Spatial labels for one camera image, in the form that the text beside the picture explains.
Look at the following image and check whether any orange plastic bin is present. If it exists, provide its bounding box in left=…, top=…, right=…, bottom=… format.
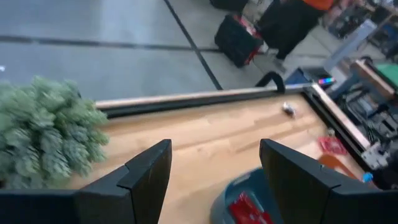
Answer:
left=318, top=154, right=358, bottom=180

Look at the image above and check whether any dark grey-blue plastic bin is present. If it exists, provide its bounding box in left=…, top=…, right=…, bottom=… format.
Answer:
left=210, top=167, right=285, bottom=224

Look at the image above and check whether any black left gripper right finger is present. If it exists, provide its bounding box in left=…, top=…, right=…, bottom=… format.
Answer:
left=259, top=139, right=379, bottom=224

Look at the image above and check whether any red candy packet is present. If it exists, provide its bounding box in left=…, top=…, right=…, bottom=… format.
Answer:
left=228, top=191, right=275, bottom=224
left=317, top=136, right=348, bottom=156

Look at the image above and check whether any small silver wrapped candy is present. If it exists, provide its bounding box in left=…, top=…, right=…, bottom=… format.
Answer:
left=281, top=101, right=297, bottom=118

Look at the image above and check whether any black desktop computer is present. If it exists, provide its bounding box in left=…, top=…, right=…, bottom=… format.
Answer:
left=338, top=88, right=398, bottom=147

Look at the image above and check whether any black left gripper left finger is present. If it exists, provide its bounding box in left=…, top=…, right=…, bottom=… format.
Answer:
left=76, top=139, right=173, bottom=224

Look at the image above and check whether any silver frame bracket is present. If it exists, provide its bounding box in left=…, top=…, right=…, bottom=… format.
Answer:
left=360, top=142, right=389, bottom=170

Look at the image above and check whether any person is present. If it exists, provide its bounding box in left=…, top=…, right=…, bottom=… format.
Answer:
left=257, top=0, right=336, bottom=60

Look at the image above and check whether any green potted artificial plant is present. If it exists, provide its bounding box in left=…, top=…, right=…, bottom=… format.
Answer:
left=0, top=76, right=110, bottom=190

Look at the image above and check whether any black bag with red trim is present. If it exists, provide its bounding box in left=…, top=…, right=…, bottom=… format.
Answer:
left=214, top=14, right=265, bottom=68

